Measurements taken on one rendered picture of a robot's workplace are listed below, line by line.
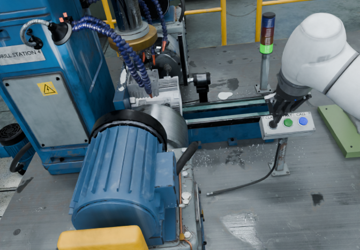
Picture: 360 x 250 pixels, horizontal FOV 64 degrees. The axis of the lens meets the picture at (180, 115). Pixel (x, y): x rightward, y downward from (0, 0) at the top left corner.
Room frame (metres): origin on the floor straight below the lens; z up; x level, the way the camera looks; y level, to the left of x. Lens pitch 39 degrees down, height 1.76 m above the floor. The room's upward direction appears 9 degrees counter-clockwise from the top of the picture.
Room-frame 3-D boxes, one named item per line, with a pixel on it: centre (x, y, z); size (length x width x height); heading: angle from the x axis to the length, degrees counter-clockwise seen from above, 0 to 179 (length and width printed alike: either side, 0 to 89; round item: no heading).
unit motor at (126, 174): (0.39, 0.10, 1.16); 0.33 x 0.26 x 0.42; 176
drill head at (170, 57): (1.35, 0.06, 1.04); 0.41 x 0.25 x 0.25; 176
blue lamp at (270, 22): (1.28, -0.47, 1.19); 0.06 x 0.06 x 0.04
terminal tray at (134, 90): (1.03, 0.13, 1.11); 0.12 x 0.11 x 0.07; 86
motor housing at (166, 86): (1.02, 0.09, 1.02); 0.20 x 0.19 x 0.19; 86
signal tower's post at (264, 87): (1.28, -0.47, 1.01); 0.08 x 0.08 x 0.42; 86
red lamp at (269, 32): (1.28, -0.47, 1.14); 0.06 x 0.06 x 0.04
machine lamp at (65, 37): (0.81, 0.34, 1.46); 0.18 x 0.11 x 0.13; 86
